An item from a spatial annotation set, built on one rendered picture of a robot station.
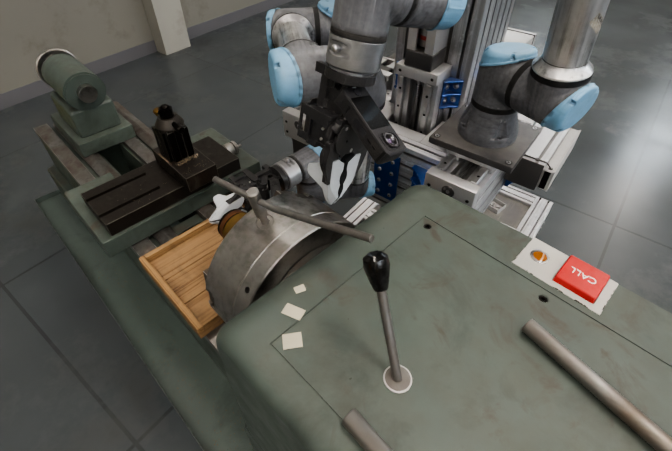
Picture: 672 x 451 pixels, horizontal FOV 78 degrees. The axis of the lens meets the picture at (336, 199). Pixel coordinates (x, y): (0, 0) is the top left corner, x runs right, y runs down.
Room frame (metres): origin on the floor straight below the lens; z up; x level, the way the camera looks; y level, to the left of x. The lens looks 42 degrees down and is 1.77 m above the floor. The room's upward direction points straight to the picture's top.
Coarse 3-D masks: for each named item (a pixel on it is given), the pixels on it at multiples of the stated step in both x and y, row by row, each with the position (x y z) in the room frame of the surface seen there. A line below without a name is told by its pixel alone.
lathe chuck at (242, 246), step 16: (288, 192) 0.62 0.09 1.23; (288, 208) 0.56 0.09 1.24; (304, 208) 0.57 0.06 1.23; (320, 208) 0.59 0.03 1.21; (240, 224) 0.53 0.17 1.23; (288, 224) 0.52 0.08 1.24; (224, 240) 0.51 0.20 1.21; (240, 240) 0.50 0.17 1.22; (256, 240) 0.49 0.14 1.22; (272, 240) 0.49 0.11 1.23; (224, 256) 0.48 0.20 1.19; (240, 256) 0.47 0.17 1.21; (256, 256) 0.46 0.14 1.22; (208, 272) 0.48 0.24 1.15; (224, 272) 0.46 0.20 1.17; (240, 272) 0.45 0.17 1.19; (208, 288) 0.47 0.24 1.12; (224, 288) 0.44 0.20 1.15; (224, 304) 0.43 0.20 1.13; (224, 320) 0.43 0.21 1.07
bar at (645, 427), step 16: (528, 336) 0.29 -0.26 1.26; (544, 336) 0.28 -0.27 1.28; (560, 352) 0.26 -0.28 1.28; (576, 368) 0.24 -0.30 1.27; (592, 384) 0.22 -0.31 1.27; (608, 384) 0.22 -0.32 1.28; (608, 400) 0.20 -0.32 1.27; (624, 400) 0.20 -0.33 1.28; (624, 416) 0.18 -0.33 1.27; (640, 416) 0.18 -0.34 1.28; (640, 432) 0.17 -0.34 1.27; (656, 432) 0.17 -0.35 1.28; (656, 448) 0.15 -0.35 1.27
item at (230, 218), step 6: (234, 210) 0.69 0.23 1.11; (240, 210) 0.69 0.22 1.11; (222, 216) 0.67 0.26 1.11; (228, 216) 0.67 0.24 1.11; (234, 216) 0.66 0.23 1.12; (240, 216) 0.66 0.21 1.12; (222, 222) 0.66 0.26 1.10; (228, 222) 0.65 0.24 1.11; (234, 222) 0.64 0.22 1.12; (222, 228) 0.65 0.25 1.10; (228, 228) 0.63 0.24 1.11; (222, 234) 0.64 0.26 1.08
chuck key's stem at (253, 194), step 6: (246, 192) 0.52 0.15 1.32; (252, 192) 0.52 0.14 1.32; (258, 192) 0.52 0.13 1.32; (252, 198) 0.51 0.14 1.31; (258, 198) 0.51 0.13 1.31; (252, 204) 0.51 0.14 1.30; (258, 210) 0.51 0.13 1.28; (264, 210) 0.52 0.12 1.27; (258, 216) 0.51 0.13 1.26; (264, 216) 0.52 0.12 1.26; (264, 222) 0.52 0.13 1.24
